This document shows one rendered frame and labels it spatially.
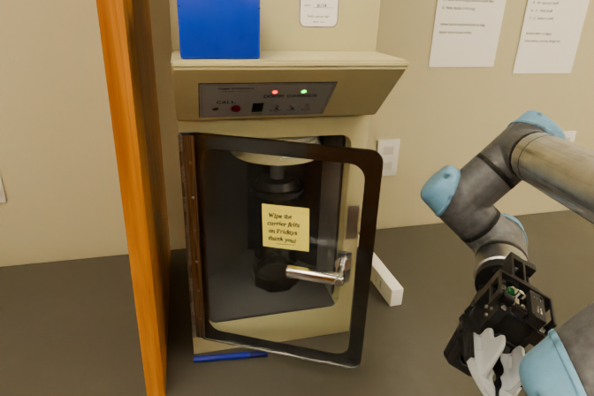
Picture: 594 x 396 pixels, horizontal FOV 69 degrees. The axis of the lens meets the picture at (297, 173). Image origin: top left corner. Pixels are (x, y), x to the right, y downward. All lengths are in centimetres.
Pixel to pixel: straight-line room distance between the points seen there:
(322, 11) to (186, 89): 25
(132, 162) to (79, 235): 68
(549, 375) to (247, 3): 48
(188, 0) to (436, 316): 82
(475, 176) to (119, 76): 53
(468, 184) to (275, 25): 38
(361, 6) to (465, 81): 70
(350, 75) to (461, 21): 74
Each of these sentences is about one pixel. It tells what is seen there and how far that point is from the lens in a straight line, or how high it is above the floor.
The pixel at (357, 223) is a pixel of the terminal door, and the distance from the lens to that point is 66.
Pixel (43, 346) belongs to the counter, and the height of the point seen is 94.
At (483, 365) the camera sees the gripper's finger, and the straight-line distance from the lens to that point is 57.
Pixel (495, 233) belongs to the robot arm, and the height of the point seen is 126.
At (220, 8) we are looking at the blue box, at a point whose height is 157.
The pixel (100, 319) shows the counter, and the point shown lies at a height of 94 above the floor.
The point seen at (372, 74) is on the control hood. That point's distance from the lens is 63.
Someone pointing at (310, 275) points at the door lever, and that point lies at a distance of 66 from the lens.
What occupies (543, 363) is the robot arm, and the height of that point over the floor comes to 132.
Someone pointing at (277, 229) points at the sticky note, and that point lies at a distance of 69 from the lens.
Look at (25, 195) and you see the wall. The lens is 127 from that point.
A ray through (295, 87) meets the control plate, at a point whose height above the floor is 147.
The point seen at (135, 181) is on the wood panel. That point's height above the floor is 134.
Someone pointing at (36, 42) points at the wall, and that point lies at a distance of 116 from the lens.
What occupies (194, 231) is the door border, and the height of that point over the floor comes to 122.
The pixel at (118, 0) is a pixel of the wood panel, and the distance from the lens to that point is 59.
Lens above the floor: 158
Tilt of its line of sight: 22 degrees down
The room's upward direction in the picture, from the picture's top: 2 degrees clockwise
